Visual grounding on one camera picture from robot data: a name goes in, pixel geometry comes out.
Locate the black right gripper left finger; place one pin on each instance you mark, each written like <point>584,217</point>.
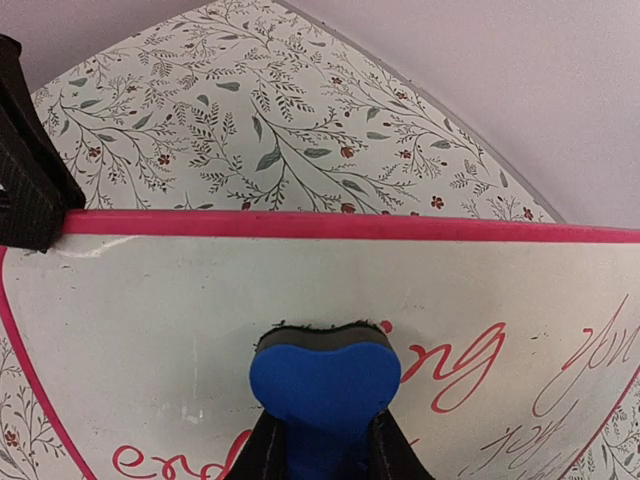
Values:
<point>263,455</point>

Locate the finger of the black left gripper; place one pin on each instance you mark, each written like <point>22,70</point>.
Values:
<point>37,189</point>

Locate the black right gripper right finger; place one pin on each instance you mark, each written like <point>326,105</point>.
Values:
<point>391,457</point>

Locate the blue whiteboard eraser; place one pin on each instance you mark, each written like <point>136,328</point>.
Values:
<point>325,387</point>

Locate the pink framed whiteboard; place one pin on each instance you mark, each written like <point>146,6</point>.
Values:
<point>516,341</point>

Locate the floral patterned table mat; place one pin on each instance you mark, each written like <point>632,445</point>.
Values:
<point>247,106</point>

